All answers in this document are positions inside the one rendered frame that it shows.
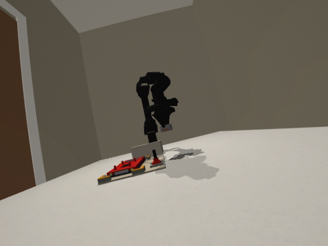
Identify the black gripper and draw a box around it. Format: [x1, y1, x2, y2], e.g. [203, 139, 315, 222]
[146, 94, 175, 128]

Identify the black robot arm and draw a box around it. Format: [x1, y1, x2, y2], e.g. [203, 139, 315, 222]
[136, 72, 178, 143]

